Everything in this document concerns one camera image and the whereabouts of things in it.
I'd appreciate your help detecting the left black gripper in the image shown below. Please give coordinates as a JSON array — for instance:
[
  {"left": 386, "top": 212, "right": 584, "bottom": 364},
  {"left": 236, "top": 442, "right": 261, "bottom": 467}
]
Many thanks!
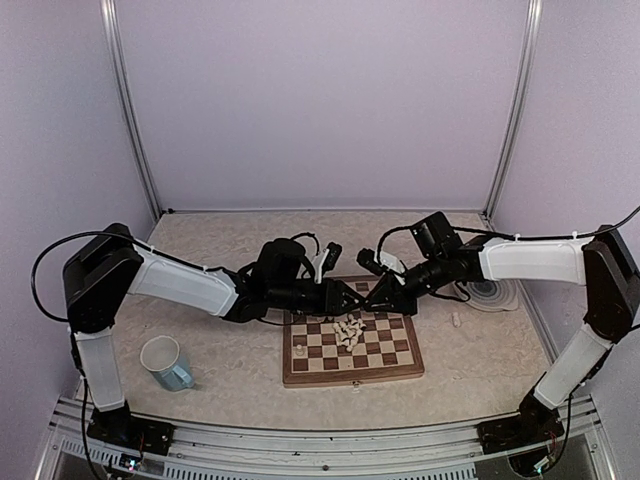
[{"left": 269, "top": 278, "right": 366, "bottom": 317}]

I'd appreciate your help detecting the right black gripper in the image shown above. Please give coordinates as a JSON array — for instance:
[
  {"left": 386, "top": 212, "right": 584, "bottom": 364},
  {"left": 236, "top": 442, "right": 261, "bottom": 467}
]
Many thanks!
[{"left": 364, "top": 253, "right": 449, "bottom": 316}]

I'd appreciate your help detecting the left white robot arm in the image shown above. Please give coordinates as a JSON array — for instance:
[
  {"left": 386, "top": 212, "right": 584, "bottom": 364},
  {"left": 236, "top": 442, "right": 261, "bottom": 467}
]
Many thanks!
[{"left": 63, "top": 223, "right": 364, "bottom": 445}]

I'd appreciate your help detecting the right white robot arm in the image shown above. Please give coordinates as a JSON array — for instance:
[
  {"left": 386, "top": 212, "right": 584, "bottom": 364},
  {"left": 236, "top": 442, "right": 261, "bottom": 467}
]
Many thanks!
[{"left": 357, "top": 212, "right": 639, "bottom": 444}]

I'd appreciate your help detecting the white chess pieces pile right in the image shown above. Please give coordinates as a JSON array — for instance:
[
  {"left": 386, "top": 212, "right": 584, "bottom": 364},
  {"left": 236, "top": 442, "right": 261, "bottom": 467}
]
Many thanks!
[{"left": 332, "top": 314, "right": 366, "bottom": 352}]

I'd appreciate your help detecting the wooden chess board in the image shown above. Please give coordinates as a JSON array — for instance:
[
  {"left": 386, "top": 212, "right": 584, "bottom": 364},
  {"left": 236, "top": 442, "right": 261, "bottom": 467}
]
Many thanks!
[{"left": 282, "top": 274, "right": 427, "bottom": 390}]

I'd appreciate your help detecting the grey spiral coaster mat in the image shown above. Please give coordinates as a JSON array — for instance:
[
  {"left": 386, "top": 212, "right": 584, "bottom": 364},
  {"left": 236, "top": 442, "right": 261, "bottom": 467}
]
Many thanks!
[{"left": 453, "top": 280, "right": 519, "bottom": 313}]

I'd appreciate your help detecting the light blue ceramic mug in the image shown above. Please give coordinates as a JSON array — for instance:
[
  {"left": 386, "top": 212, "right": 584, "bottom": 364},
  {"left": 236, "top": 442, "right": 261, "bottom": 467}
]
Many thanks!
[{"left": 139, "top": 335, "right": 195, "bottom": 392}]

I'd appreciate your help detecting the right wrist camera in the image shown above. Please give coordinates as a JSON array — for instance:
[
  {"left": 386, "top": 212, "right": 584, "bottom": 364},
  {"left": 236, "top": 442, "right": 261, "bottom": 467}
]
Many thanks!
[{"left": 356, "top": 248, "right": 407, "bottom": 279}]

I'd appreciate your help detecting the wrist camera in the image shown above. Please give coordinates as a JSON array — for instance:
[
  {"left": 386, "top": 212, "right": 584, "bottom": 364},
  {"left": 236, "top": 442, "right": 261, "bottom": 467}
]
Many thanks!
[
  {"left": 356, "top": 248, "right": 407, "bottom": 279},
  {"left": 312, "top": 242, "right": 342, "bottom": 284}
]

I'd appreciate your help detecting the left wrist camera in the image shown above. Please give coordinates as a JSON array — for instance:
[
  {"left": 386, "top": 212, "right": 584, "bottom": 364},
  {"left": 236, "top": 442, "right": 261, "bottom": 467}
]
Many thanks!
[{"left": 312, "top": 242, "right": 342, "bottom": 284}]

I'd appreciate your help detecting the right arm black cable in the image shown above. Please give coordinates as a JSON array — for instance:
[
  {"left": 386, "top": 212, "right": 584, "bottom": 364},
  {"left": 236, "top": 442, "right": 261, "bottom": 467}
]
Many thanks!
[{"left": 375, "top": 204, "right": 640, "bottom": 451}]

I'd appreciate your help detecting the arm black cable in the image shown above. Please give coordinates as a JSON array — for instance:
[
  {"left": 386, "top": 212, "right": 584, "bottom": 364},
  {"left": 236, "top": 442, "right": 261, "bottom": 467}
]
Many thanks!
[
  {"left": 29, "top": 229, "right": 321, "bottom": 476},
  {"left": 375, "top": 204, "right": 640, "bottom": 451}
]

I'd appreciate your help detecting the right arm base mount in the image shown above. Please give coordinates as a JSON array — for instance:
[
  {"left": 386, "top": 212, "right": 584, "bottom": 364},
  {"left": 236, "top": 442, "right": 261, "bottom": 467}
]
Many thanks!
[{"left": 476, "top": 416, "right": 565, "bottom": 455}]

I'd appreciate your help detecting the front aluminium rail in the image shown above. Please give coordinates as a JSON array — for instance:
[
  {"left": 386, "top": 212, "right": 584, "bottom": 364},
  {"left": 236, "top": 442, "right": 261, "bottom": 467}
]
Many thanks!
[{"left": 34, "top": 394, "right": 614, "bottom": 480}]

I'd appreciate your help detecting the right aluminium frame post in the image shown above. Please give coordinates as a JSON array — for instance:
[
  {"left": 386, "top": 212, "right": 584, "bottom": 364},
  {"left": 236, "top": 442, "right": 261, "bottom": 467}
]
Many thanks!
[{"left": 483, "top": 0, "right": 543, "bottom": 221}]

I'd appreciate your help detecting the aluminium frame post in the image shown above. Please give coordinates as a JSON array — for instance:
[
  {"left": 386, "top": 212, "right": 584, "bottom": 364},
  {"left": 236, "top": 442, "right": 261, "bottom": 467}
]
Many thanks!
[
  {"left": 483, "top": 0, "right": 543, "bottom": 221},
  {"left": 100, "top": 0, "right": 163, "bottom": 222}
]

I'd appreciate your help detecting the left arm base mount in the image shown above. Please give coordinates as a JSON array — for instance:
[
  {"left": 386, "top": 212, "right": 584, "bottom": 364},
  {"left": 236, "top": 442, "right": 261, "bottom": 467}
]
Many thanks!
[{"left": 87, "top": 417, "right": 175, "bottom": 456}]

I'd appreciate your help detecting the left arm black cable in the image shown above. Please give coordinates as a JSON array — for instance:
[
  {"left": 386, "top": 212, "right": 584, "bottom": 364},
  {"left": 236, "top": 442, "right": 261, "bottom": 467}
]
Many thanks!
[{"left": 29, "top": 229, "right": 321, "bottom": 476}]

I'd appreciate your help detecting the left aluminium frame post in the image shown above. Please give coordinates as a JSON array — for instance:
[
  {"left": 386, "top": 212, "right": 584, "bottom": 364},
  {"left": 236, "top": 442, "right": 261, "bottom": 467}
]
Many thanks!
[{"left": 100, "top": 0, "right": 163, "bottom": 222}]

